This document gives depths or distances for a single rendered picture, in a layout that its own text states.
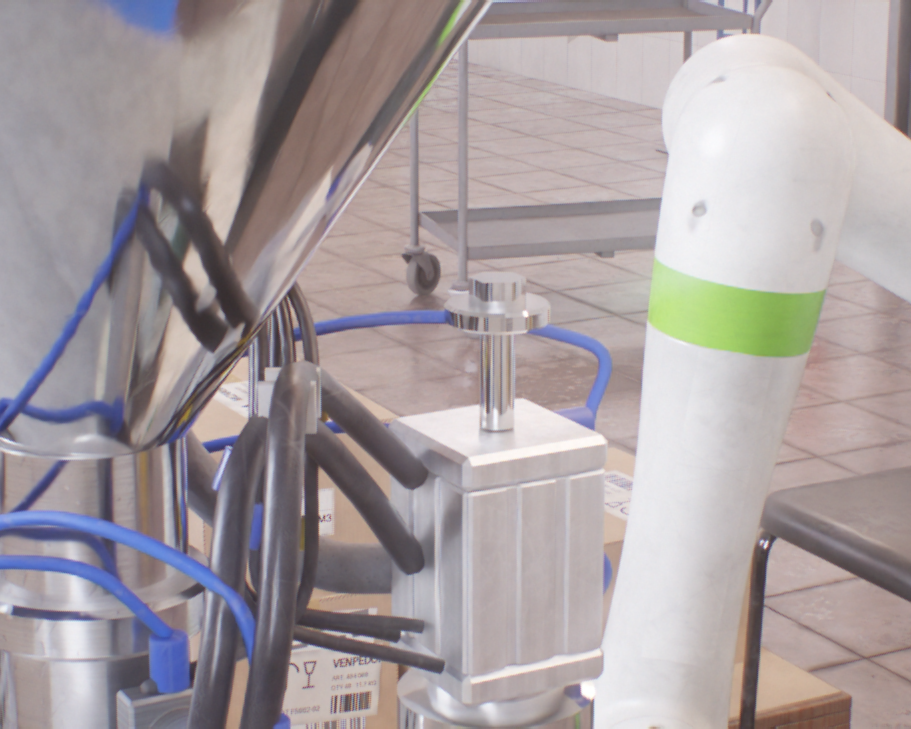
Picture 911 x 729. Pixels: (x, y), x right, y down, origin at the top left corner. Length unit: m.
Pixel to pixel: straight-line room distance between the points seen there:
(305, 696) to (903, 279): 1.84
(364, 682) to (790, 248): 2.02
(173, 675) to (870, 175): 1.18
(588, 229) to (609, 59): 3.87
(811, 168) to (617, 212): 5.49
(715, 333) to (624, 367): 4.58
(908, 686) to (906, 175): 2.54
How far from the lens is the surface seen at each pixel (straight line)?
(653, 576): 1.64
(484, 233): 6.73
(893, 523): 3.09
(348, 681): 3.48
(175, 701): 0.62
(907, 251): 1.75
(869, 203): 1.73
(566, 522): 0.67
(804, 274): 1.58
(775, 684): 3.80
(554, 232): 6.75
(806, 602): 4.57
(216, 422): 3.38
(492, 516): 0.66
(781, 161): 1.55
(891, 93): 9.06
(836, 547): 3.04
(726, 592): 1.65
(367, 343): 6.38
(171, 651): 0.61
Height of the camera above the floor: 1.60
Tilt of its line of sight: 15 degrees down
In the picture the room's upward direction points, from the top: straight up
